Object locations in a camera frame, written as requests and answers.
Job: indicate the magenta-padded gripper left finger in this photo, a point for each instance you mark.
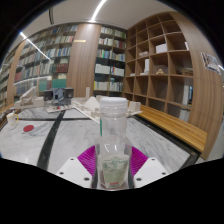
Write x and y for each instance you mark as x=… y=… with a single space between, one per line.
x=75 y=170

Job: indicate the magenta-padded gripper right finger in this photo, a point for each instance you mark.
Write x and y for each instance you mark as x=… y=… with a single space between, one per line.
x=150 y=170

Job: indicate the clear plastic drink bottle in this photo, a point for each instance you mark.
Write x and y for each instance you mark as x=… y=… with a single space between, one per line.
x=113 y=143

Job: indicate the long wooden bench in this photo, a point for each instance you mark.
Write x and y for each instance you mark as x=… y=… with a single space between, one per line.
x=176 y=128

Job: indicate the flat round red coaster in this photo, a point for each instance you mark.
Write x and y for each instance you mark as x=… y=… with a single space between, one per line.
x=28 y=128

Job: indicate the dark grey architectural model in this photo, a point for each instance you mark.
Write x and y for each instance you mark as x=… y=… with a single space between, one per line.
x=59 y=95

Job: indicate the beige architectural model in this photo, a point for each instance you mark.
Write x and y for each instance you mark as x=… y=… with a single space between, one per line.
x=30 y=98

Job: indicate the open wooden cubby shelf unit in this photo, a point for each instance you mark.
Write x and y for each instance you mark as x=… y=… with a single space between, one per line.
x=160 y=73

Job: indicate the long curved book shelf unit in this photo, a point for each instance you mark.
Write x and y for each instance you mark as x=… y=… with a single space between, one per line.
x=46 y=63

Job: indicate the tall narrow book shelf unit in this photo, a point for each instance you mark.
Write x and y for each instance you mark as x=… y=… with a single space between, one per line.
x=109 y=63

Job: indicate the ceiling light strip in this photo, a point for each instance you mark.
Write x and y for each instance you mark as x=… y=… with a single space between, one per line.
x=97 y=10

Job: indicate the wall poster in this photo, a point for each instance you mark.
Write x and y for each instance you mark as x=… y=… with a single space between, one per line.
x=210 y=62

